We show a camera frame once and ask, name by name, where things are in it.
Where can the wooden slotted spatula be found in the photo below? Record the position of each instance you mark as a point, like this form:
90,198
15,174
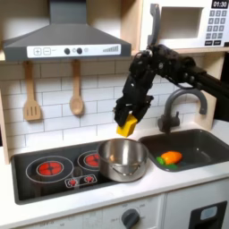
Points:
32,108

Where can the steel toy pot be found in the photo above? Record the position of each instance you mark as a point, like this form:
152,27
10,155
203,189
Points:
122,171

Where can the yellow toy block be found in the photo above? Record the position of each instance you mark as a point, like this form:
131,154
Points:
127,127

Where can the white toy microwave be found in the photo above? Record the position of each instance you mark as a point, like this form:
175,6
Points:
184,41

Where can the black toy stove top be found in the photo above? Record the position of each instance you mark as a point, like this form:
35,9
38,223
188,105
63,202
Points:
32,190

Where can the grey range hood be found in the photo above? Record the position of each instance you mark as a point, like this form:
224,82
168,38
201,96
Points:
65,35

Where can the dark grey toy sink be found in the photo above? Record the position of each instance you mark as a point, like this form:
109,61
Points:
202,149

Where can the dark grey toy tap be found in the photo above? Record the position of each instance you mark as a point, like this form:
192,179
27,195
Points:
168,119

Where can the orange toy carrot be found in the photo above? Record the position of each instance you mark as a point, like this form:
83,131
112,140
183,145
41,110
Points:
171,157

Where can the wooden spoon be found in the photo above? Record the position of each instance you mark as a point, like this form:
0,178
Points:
77,106

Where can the grey oven knob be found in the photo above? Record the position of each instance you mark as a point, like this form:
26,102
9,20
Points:
130,218

